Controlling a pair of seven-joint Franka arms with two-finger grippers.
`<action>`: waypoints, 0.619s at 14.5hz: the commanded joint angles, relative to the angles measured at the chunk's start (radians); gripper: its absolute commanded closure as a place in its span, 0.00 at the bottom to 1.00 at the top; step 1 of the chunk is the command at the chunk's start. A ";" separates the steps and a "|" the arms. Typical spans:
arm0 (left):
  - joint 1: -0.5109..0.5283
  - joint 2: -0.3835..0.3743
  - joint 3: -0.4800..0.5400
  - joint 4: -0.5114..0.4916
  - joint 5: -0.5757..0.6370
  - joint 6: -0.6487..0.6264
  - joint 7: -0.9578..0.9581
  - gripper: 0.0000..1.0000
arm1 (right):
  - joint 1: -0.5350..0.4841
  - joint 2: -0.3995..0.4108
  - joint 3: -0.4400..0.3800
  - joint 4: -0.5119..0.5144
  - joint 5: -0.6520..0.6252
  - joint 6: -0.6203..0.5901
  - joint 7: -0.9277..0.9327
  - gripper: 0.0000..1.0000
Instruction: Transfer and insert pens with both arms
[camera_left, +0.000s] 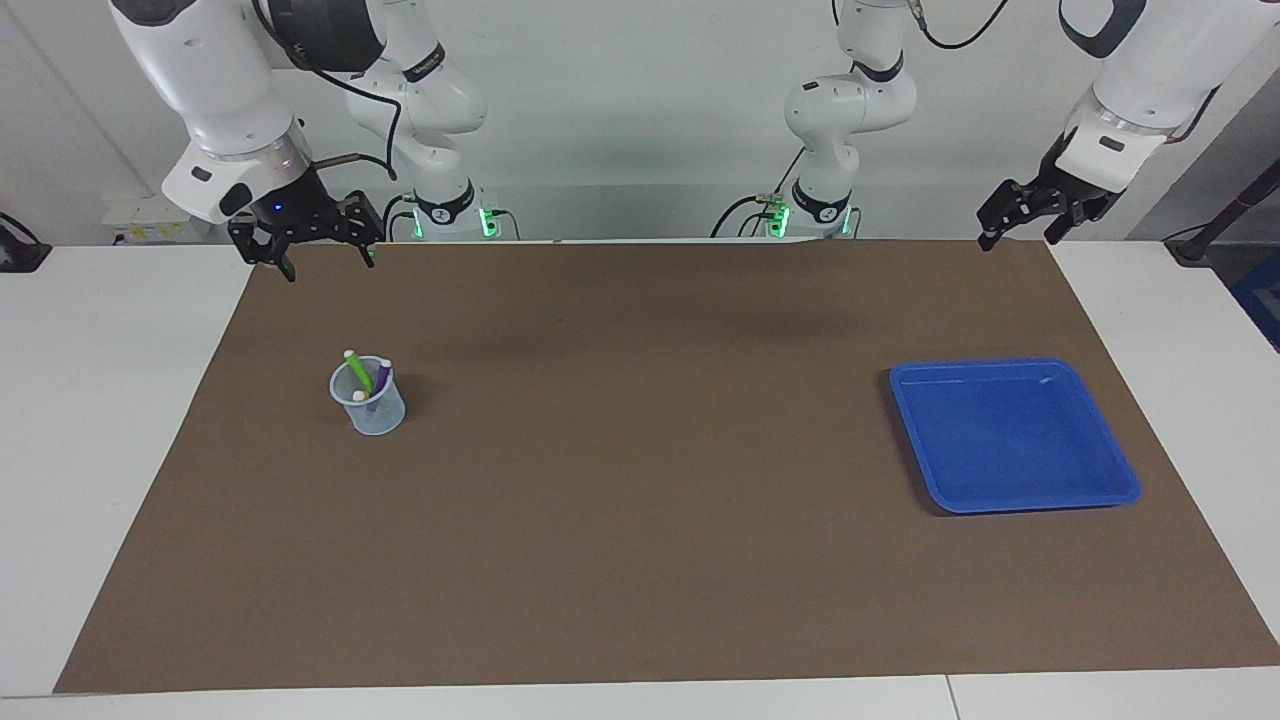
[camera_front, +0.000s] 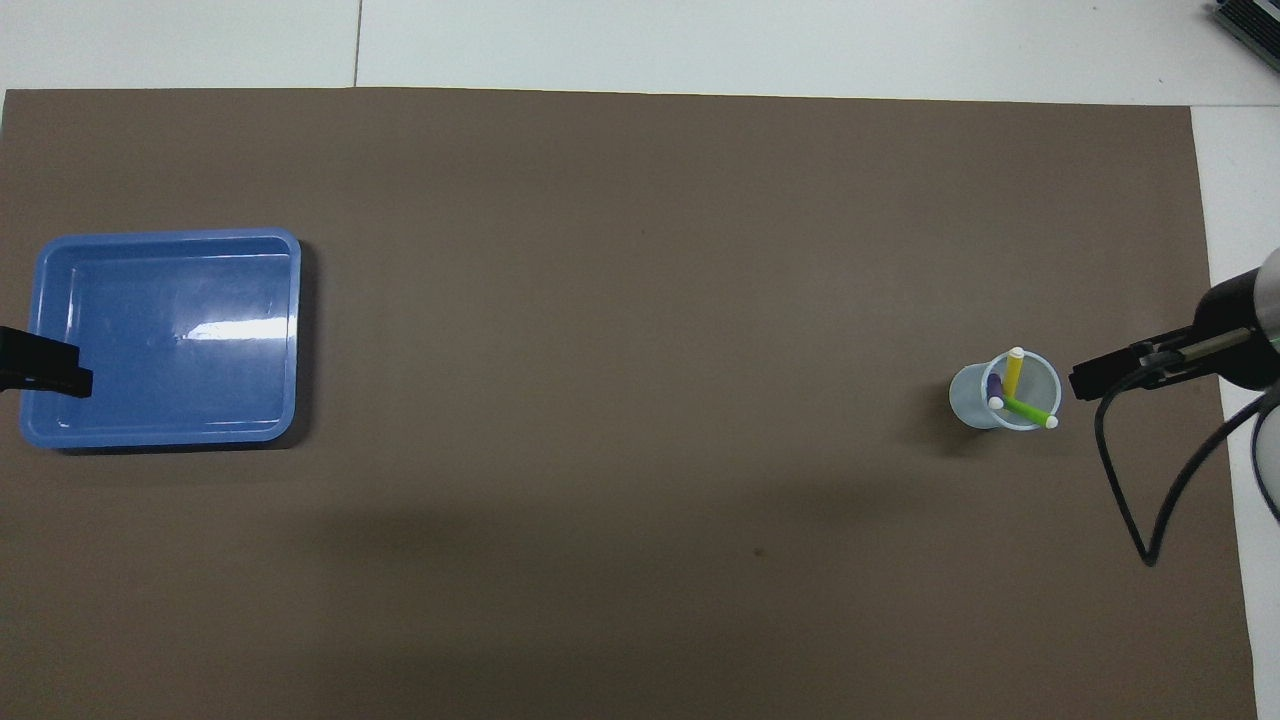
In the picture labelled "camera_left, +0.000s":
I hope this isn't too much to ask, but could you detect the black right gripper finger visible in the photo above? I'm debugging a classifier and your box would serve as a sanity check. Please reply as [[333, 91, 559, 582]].
[[336, 189, 387, 271], [227, 220, 299, 285]]

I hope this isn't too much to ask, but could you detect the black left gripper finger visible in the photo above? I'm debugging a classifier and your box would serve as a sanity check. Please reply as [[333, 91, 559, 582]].
[[976, 179, 1033, 253], [1042, 200, 1101, 247]]

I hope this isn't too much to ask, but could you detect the black stand pole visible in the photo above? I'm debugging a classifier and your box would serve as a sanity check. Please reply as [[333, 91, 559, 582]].
[[1164, 158, 1280, 267]]

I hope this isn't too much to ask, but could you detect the translucent plastic cup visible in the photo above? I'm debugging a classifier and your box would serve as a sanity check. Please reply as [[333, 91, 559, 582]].
[[329, 355, 407, 437]]

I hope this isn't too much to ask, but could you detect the blue box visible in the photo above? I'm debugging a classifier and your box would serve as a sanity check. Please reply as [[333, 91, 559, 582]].
[[1230, 248, 1280, 353]]

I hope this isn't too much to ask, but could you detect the blue plastic tray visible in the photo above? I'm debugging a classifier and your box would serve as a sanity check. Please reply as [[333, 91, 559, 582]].
[[889, 358, 1142, 515]]

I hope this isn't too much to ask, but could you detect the brown table mat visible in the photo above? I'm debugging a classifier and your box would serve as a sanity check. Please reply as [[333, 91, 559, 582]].
[[55, 238, 1280, 695]]

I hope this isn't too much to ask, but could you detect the black right base cable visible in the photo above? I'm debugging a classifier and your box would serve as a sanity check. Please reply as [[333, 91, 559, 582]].
[[379, 193, 419, 243]]

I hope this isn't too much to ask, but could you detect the black base cable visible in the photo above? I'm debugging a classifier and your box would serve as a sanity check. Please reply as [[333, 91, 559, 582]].
[[711, 148, 804, 240], [379, 193, 419, 243]]

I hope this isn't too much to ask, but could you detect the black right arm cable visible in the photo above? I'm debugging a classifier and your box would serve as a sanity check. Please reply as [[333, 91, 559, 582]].
[[248, 0, 403, 211]]

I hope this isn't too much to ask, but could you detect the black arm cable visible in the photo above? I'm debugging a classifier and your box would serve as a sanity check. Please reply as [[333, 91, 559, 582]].
[[908, 0, 1013, 52], [248, 0, 403, 211]]

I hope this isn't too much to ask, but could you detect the white wall socket box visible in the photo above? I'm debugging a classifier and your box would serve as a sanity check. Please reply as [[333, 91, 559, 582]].
[[100, 194, 217, 245]]

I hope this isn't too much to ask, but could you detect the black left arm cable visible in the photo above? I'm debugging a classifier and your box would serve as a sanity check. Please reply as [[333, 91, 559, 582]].
[[908, 0, 1013, 52]]

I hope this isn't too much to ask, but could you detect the black clamp mount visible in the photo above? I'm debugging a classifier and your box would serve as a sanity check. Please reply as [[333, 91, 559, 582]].
[[0, 211, 53, 274]]

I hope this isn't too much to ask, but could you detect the black left base cable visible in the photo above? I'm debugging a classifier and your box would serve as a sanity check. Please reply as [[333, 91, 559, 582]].
[[711, 148, 804, 240]]

